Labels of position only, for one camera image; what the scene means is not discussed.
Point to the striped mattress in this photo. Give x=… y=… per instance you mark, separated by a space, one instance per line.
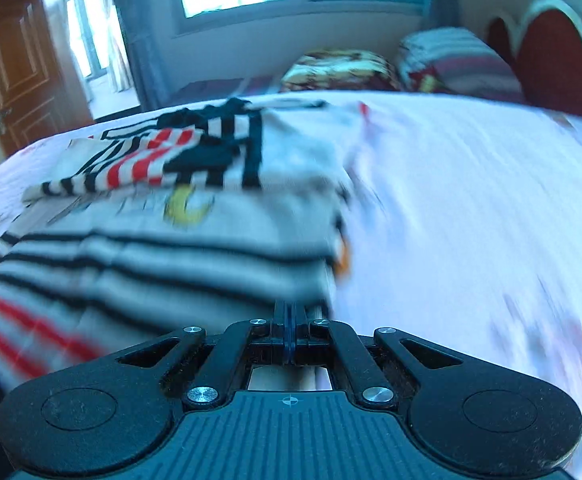
x=231 y=87

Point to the bed with floral sheet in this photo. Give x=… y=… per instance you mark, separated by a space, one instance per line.
x=471 y=210

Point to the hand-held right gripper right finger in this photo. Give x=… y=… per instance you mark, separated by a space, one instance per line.
x=296 y=340

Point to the striped knit sweater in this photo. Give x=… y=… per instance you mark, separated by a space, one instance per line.
x=171 y=260

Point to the striped pillow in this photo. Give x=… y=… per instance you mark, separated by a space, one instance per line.
x=451 y=55

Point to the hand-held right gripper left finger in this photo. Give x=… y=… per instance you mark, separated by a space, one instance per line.
x=281 y=340

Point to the red scalloped headboard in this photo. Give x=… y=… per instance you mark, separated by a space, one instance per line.
x=551 y=60

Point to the white sheer curtain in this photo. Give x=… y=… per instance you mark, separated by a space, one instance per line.
x=118 y=60

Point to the dark red printed cloth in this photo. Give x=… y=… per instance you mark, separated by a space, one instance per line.
x=428 y=82

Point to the brown wooden door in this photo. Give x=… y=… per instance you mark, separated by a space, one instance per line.
x=26 y=70

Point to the folded printed blanket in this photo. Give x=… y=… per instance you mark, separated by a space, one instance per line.
x=341 y=70

